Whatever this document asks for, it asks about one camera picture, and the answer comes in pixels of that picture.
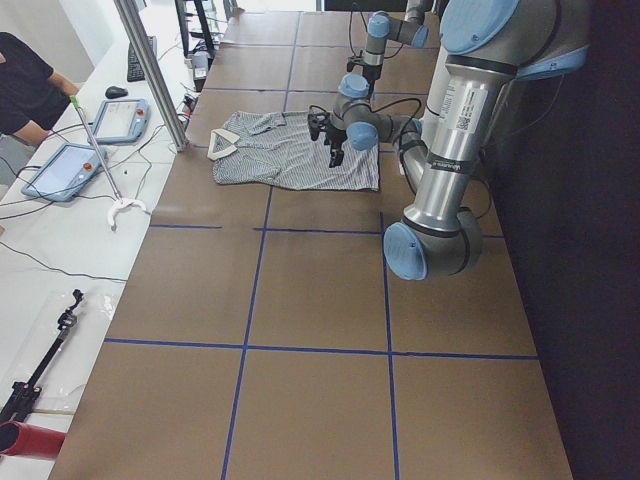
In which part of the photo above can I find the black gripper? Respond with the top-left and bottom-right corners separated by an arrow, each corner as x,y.
346,55 -> 375,80
307,112 -> 347,168

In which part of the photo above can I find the navy white striped polo shirt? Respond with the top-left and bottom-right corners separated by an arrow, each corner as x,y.
207,111 -> 379,191

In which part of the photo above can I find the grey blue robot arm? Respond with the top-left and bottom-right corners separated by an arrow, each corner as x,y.
307,1 -> 591,280
346,1 -> 439,98

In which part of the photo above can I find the far teach pendant tablet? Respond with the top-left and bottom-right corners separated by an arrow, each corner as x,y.
92,98 -> 150,145

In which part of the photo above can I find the teach pendant tablet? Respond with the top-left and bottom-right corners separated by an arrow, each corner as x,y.
21,143 -> 100,202
92,98 -> 150,145

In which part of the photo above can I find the black keyboard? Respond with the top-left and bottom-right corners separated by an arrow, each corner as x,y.
126,35 -> 158,83

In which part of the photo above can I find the white reacher grabber tool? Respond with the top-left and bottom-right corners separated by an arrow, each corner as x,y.
69,95 -> 151,232

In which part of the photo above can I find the black computer mouse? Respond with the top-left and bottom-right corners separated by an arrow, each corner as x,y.
105,86 -> 129,99

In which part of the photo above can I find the near teach pendant tablet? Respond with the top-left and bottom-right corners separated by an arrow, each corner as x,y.
21,143 -> 100,202

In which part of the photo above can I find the seated person black shirt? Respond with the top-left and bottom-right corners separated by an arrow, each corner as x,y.
1,32 -> 79,147

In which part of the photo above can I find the black handheld gripper stick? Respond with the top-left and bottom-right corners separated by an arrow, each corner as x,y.
0,288 -> 86,426

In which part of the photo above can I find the red cylinder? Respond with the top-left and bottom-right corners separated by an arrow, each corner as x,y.
1,421 -> 66,460

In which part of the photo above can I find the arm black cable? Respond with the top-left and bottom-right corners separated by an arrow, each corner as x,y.
372,97 -> 426,156

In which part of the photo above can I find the aluminium frame post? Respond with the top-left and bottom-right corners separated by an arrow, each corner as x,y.
114,0 -> 188,152

